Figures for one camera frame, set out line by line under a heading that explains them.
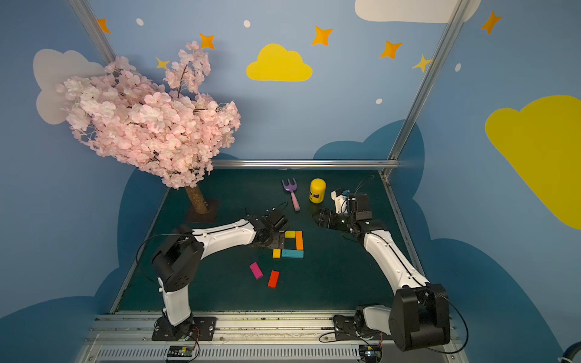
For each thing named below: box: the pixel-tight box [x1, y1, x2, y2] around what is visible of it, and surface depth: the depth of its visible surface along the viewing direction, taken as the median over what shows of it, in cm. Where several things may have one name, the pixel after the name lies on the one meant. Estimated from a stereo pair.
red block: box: [267, 269, 280, 289], surface depth 86 cm
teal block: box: [281, 248, 305, 259], surface depth 93 cm
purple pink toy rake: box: [281, 178, 301, 212], surface depth 116 cm
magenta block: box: [248, 261, 264, 280], surface depth 88 cm
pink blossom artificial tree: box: [55, 41, 241, 215], surface depth 67 cm
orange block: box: [295, 230, 304, 251], surface depth 97 cm
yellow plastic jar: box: [309, 178, 327, 205], surface depth 106 cm
